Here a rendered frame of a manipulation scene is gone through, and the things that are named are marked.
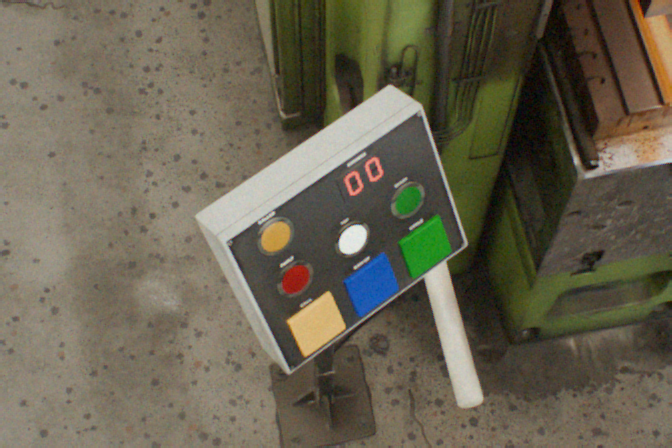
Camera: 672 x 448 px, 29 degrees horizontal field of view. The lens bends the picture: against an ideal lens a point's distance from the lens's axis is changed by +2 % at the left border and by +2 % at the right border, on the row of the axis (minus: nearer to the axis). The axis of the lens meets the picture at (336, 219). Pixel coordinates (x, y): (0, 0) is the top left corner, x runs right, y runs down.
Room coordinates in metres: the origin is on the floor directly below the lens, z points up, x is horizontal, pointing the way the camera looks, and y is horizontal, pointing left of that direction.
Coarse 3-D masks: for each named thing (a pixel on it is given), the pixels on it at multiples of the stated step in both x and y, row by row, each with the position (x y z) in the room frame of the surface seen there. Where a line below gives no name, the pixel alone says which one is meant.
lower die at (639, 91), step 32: (608, 0) 1.15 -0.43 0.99; (576, 32) 1.09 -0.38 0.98; (608, 32) 1.09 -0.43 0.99; (640, 32) 1.08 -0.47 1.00; (576, 64) 1.05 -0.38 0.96; (608, 64) 1.04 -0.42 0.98; (640, 64) 1.03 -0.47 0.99; (608, 96) 0.98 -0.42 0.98; (640, 96) 0.97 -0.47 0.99; (608, 128) 0.94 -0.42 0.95; (640, 128) 0.95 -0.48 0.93
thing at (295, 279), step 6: (288, 270) 0.63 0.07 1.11; (294, 270) 0.63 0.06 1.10; (300, 270) 0.64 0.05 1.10; (306, 270) 0.64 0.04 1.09; (288, 276) 0.62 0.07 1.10; (294, 276) 0.63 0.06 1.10; (300, 276) 0.63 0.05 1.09; (306, 276) 0.63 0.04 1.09; (282, 282) 0.62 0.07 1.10; (288, 282) 0.62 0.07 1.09; (294, 282) 0.62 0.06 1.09; (300, 282) 0.62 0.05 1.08; (306, 282) 0.63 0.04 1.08; (288, 288) 0.61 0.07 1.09; (294, 288) 0.62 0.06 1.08; (300, 288) 0.62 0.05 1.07
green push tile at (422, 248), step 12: (420, 228) 0.73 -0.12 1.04; (432, 228) 0.73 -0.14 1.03; (408, 240) 0.71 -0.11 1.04; (420, 240) 0.71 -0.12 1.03; (432, 240) 0.72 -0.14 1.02; (444, 240) 0.72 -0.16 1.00; (408, 252) 0.69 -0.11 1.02; (420, 252) 0.70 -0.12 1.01; (432, 252) 0.71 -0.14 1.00; (444, 252) 0.71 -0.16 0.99; (408, 264) 0.68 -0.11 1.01; (420, 264) 0.69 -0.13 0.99; (432, 264) 0.69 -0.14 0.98
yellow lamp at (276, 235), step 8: (272, 224) 0.67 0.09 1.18; (280, 224) 0.67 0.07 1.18; (264, 232) 0.66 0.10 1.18; (272, 232) 0.66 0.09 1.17; (280, 232) 0.66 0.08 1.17; (288, 232) 0.67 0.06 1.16; (264, 240) 0.65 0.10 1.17; (272, 240) 0.65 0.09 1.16; (280, 240) 0.66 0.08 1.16; (264, 248) 0.64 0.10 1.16; (272, 248) 0.65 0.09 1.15
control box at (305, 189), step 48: (384, 96) 0.87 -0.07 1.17; (336, 144) 0.79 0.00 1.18; (384, 144) 0.79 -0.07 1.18; (432, 144) 0.81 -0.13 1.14; (240, 192) 0.72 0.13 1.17; (288, 192) 0.71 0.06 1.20; (336, 192) 0.73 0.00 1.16; (384, 192) 0.75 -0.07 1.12; (432, 192) 0.77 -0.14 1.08; (240, 240) 0.64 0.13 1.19; (288, 240) 0.66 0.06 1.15; (336, 240) 0.68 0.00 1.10; (384, 240) 0.70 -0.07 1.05; (240, 288) 0.61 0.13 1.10; (336, 288) 0.63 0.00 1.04; (288, 336) 0.57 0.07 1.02; (336, 336) 0.58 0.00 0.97
